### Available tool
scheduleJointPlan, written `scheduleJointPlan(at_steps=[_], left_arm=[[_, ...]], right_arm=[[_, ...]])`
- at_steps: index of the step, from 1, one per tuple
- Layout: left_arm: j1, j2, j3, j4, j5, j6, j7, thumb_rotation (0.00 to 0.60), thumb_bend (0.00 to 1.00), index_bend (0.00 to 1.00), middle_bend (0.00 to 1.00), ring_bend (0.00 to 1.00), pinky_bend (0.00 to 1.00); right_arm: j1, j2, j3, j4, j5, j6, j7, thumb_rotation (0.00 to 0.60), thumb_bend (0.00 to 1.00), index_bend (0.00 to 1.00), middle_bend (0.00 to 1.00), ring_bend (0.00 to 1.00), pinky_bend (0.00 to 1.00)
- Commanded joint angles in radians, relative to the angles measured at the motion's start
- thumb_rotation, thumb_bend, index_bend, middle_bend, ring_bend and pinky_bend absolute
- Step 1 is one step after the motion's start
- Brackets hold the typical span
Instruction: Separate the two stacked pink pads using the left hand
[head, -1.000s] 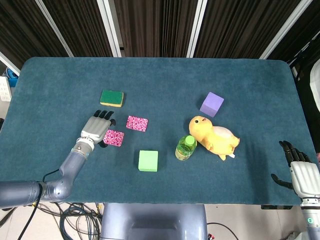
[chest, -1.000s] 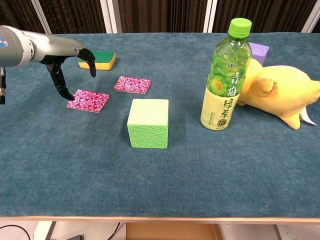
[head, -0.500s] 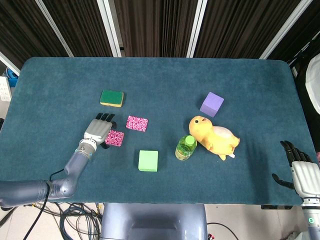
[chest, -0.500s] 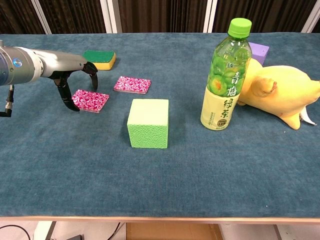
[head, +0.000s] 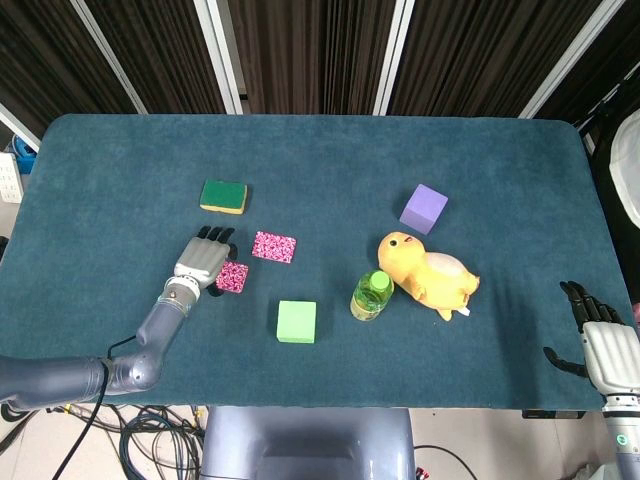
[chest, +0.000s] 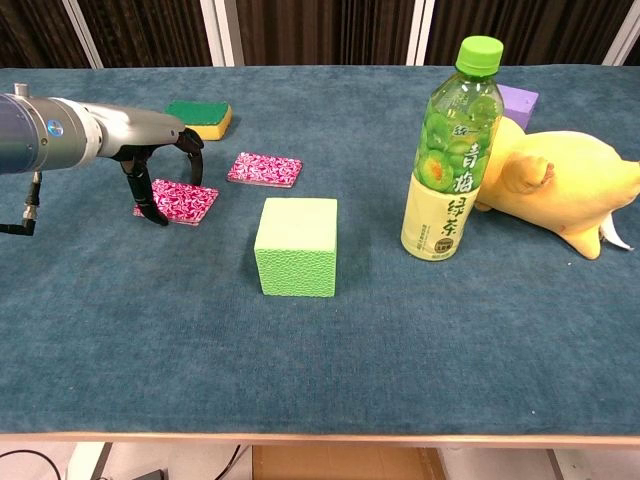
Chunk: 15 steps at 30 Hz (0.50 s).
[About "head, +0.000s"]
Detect yellow plush duck toy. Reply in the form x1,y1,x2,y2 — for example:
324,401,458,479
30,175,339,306
377,231,482,322

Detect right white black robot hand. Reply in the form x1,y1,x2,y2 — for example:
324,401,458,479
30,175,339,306
543,279,640,397

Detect green yellow scouring sponge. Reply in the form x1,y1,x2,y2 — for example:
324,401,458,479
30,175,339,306
199,179,249,216

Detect white metal frame post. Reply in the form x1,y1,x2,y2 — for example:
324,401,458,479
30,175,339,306
0,102,42,152
193,0,245,115
519,0,629,120
373,0,417,116
69,0,149,115

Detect purple foam cube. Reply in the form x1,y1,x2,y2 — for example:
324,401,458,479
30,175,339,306
399,183,449,236

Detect white power strip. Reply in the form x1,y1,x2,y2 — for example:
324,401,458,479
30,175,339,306
0,152,24,204

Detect light green foam cube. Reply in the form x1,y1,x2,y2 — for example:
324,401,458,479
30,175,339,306
275,299,318,345

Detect coiled black floor cables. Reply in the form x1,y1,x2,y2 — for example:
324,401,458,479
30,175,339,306
117,405,207,480

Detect blue plastic object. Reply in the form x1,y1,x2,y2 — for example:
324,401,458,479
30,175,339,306
11,136,39,172

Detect green tea plastic bottle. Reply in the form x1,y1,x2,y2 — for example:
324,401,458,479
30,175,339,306
349,269,394,322

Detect blue velvet tablecloth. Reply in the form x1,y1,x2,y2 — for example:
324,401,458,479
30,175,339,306
0,113,631,409

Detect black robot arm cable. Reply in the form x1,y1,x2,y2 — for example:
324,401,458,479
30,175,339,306
48,335,141,480

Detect grey robot torso base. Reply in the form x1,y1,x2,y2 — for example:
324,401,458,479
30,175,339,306
199,407,417,480

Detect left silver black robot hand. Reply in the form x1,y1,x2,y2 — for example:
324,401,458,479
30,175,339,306
172,225,236,298

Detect thin black floor cable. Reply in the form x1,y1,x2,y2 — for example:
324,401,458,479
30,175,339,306
413,442,484,480

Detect white plastic cover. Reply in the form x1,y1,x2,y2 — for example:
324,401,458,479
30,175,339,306
608,118,640,227

